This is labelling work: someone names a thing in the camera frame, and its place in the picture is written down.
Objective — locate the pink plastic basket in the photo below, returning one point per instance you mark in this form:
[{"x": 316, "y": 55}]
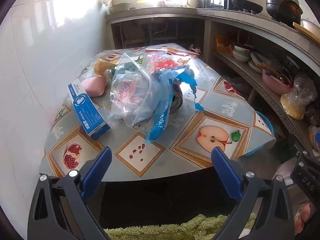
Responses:
[{"x": 275, "y": 85}]

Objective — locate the blue white toothpaste box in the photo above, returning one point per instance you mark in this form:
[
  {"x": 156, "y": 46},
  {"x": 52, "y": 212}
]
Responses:
[{"x": 87, "y": 110}]

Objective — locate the white kettle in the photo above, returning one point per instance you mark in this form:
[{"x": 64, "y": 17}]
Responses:
[{"x": 191, "y": 0}]

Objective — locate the wooden cutting board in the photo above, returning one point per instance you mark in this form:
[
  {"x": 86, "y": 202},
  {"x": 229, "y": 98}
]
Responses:
[{"x": 307, "y": 31}]

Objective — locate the black cooking pot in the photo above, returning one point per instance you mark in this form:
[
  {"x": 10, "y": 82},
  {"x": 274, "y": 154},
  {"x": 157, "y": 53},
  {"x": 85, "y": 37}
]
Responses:
[{"x": 285, "y": 12}]

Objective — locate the stack of white bowls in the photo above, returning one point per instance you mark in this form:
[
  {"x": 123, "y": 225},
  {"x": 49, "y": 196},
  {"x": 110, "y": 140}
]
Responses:
[{"x": 241, "y": 53}]

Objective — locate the clear bag yellow contents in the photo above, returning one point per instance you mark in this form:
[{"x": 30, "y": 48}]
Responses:
[{"x": 296, "y": 102}]

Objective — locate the blue plastic basket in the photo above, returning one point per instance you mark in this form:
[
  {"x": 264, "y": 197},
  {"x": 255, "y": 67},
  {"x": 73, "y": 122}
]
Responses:
[{"x": 266, "y": 127}]

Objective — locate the black wok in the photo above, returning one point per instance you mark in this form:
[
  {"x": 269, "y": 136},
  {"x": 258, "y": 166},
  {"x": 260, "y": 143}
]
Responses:
[{"x": 246, "y": 5}]

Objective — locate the yellow plastic bag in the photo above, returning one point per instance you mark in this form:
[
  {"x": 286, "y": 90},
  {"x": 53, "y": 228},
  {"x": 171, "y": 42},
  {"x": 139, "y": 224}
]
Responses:
[{"x": 102, "y": 66}]

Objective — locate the fruit print tablecloth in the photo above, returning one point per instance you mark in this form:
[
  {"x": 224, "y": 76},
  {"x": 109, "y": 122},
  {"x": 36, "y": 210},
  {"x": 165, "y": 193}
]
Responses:
[{"x": 175, "y": 120}]

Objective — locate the stack of plates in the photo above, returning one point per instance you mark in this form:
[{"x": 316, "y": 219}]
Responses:
[{"x": 256, "y": 62}]

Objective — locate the orange snack packets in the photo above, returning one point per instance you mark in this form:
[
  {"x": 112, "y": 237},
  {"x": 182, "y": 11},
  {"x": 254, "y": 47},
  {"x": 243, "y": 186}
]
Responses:
[{"x": 222, "y": 45}]

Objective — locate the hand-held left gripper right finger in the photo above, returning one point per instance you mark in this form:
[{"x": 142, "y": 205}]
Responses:
[{"x": 226, "y": 172}]

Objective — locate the red drink can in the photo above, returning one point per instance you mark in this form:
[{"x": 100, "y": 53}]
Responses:
[{"x": 176, "y": 102}]

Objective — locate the clear plastic bag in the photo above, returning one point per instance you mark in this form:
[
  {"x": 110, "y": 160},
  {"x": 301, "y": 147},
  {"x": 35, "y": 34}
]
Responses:
[{"x": 127, "y": 92}]

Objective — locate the concrete kitchen counter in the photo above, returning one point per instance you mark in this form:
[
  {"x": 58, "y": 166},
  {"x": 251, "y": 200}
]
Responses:
[{"x": 175, "y": 11}]

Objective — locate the red dog print snack bag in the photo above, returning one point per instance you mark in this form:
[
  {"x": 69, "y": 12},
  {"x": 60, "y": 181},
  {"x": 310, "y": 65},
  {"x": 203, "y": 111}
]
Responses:
[{"x": 167, "y": 63}]

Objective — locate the person's right hand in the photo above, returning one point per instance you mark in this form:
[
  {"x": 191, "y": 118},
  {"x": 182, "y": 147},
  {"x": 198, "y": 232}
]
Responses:
[{"x": 301, "y": 220}]

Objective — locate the green shaggy rug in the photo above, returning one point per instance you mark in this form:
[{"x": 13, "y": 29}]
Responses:
[{"x": 175, "y": 231}]

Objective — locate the pale green bowl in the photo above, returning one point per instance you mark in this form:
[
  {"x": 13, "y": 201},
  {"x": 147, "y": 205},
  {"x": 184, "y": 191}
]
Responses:
[{"x": 120, "y": 7}]

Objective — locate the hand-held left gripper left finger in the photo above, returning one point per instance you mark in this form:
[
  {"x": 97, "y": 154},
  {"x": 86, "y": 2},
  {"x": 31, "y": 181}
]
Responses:
[{"x": 96, "y": 172}]

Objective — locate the pink mesh pouch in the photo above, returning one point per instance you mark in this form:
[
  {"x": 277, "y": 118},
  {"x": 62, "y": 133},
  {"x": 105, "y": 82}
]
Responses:
[{"x": 93, "y": 86}]

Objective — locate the blue plastic bag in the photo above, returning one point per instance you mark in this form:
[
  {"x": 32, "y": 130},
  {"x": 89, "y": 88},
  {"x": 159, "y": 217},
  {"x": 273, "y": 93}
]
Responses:
[{"x": 162, "y": 115}]

